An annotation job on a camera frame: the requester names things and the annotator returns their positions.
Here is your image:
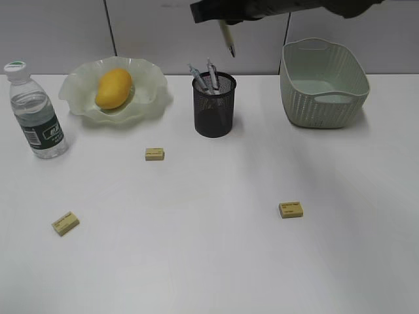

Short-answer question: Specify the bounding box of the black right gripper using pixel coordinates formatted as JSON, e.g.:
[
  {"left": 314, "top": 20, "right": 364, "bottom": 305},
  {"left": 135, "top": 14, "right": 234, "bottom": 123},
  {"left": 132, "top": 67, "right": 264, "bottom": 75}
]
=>
[{"left": 190, "top": 0, "right": 381, "bottom": 25}]

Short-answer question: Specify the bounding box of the translucent green wavy plate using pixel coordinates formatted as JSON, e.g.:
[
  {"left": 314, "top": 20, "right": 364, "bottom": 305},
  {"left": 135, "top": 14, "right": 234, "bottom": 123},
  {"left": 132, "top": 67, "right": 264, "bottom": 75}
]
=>
[{"left": 58, "top": 56, "right": 173, "bottom": 124}]

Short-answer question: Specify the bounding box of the clear water bottle green label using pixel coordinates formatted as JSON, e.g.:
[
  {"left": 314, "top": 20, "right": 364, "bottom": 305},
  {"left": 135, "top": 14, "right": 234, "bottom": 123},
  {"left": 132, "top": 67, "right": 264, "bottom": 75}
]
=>
[{"left": 4, "top": 61, "right": 68, "bottom": 159}]

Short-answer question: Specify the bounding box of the yellow mango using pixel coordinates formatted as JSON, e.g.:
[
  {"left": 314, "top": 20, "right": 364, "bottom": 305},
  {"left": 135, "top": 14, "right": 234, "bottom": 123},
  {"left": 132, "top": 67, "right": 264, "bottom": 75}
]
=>
[{"left": 95, "top": 68, "right": 132, "bottom": 110}]

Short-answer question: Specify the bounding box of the blue and white pen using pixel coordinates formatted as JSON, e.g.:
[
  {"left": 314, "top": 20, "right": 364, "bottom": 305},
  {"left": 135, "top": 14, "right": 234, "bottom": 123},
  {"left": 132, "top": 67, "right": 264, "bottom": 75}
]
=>
[{"left": 188, "top": 63, "right": 211, "bottom": 95}]

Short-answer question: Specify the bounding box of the grey and white pen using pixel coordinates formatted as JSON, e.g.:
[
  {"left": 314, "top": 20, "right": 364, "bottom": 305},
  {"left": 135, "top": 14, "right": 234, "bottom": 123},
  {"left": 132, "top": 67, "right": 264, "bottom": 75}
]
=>
[{"left": 207, "top": 58, "right": 220, "bottom": 95}]

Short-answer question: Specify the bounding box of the yellow eraser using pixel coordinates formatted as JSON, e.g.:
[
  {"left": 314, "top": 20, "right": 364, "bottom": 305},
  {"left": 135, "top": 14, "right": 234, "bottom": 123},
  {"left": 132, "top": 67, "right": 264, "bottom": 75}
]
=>
[
  {"left": 52, "top": 211, "right": 80, "bottom": 237},
  {"left": 145, "top": 148, "right": 165, "bottom": 161},
  {"left": 278, "top": 201, "right": 304, "bottom": 218}
]

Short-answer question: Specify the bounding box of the beige and white pen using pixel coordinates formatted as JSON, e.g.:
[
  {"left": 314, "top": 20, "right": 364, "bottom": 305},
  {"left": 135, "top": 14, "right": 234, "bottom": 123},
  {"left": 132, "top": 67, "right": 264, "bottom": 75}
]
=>
[{"left": 218, "top": 20, "right": 236, "bottom": 58}]

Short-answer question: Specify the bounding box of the black mesh pen holder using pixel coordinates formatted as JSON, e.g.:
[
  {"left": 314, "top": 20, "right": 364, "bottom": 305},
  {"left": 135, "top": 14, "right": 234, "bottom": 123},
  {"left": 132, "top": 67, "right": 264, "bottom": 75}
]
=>
[{"left": 192, "top": 72, "right": 237, "bottom": 138}]

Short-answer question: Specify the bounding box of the pale green woven basket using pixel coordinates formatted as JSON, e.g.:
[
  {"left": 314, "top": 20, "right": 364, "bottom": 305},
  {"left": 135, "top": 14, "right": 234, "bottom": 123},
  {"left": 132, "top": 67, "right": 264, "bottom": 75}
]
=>
[{"left": 280, "top": 38, "right": 370, "bottom": 129}]

